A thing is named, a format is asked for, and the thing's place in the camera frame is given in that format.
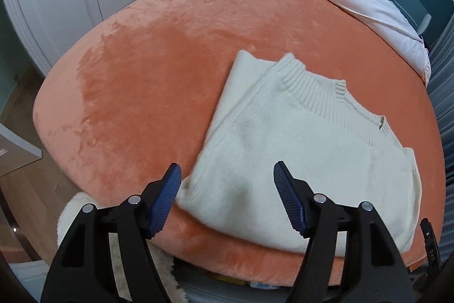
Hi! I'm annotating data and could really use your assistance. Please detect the orange velvet bed cover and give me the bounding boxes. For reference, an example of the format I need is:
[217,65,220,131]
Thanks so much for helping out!
[32,0,446,287]

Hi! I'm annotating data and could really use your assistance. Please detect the cream knit cardigan red buttons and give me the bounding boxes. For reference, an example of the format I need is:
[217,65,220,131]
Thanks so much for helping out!
[177,51,422,253]

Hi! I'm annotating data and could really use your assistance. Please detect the blue grey curtain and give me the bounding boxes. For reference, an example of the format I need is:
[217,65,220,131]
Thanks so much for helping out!
[424,14,454,144]

